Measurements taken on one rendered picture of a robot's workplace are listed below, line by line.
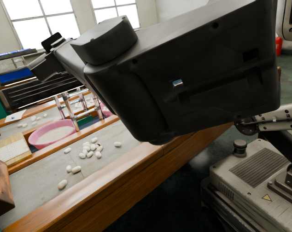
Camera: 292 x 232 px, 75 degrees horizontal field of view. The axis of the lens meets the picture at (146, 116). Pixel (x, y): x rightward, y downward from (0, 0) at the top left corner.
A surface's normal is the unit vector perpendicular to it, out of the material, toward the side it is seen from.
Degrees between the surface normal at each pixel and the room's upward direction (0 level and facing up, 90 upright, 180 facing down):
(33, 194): 0
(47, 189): 0
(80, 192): 0
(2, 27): 89
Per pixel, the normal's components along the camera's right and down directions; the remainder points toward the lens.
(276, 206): -0.17, -0.88
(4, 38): 0.60, 0.27
